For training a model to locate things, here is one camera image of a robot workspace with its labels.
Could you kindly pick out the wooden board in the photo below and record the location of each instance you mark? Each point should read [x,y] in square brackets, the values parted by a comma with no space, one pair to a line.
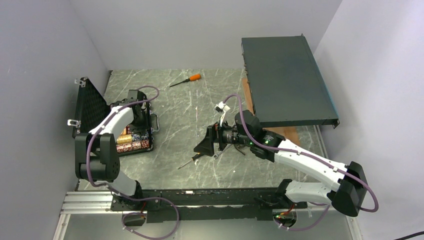
[289,132]

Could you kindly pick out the black poker chip case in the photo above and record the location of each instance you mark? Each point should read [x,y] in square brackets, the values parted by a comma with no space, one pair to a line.
[91,109]

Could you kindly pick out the black yellow short screwdriver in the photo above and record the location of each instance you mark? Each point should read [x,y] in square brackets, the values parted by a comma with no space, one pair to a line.
[194,160]

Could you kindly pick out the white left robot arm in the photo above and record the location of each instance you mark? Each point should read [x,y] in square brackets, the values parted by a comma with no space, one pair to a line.
[97,159]

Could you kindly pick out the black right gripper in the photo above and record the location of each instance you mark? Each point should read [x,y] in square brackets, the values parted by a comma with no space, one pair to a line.
[206,146]

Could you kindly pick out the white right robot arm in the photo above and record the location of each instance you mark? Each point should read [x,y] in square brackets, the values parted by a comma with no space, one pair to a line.
[343,186]

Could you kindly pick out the dark grey rack unit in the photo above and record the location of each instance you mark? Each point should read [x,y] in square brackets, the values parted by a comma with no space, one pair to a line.
[286,86]

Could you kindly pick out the orange handled screwdriver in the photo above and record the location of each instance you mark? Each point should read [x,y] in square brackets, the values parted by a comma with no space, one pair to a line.
[190,79]

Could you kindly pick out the silver ratchet wrench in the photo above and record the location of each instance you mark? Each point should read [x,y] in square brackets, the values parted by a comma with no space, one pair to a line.
[220,152]

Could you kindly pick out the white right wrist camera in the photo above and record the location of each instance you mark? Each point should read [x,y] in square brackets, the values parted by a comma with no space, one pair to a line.
[222,108]

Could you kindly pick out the dark metal clamp tool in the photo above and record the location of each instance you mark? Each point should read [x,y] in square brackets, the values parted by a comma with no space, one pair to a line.
[239,148]

